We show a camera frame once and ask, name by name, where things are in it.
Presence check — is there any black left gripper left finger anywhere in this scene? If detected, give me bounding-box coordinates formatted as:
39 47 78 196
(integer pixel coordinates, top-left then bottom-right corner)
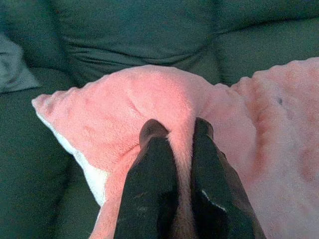
113 119 180 239

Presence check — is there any grey cloth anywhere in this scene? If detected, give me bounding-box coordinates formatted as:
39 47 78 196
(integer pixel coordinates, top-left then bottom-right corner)
0 33 41 95

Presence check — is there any pink fluffy pillow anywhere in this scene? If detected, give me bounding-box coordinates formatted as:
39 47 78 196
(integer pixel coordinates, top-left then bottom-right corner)
31 56 319 239

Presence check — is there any dark green leather sofa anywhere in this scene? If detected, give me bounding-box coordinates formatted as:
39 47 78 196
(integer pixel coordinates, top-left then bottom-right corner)
0 0 319 239

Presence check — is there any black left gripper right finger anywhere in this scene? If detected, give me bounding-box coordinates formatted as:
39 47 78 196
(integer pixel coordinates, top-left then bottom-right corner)
190 117 268 239

